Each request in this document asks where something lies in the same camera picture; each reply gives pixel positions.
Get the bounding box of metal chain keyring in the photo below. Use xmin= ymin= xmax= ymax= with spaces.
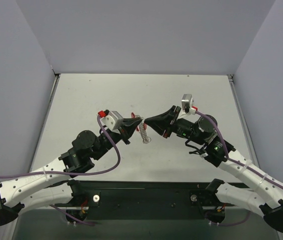
xmin=136 ymin=115 xmax=152 ymax=144

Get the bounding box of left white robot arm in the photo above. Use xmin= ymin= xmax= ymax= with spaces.
xmin=0 ymin=115 xmax=142 ymax=226

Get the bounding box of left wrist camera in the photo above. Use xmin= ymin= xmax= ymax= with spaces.
xmin=101 ymin=111 xmax=124 ymax=134

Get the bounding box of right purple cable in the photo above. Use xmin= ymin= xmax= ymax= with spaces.
xmin=193 ymin=109 xmax=283 ymax=201

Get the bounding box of purple cable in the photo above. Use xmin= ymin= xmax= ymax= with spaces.
xmin=0 ymin=114 xmax=122 ymax=187
xmin=193 ymin=109 xmax=283 ymax=201

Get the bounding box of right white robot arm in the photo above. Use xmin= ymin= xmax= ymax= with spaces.
xmin=144 ymin=106 xmax=283 ymax=233

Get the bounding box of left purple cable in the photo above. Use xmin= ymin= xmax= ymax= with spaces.
xmin=0 ymin=114 xmax=122 ymax=187

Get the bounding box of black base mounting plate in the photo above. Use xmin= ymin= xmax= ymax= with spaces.
xmin=56 ymin=180 xmax=224 ymax=221

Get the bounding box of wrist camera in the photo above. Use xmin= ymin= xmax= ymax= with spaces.
xmin=101 ymin=111 xmax=124 ymax=134
xmin=181 ymin=94 xmax=194 ymax=114

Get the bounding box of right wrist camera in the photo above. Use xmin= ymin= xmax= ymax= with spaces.
xmin=181 ymin=94 xmax=194 ymax=114

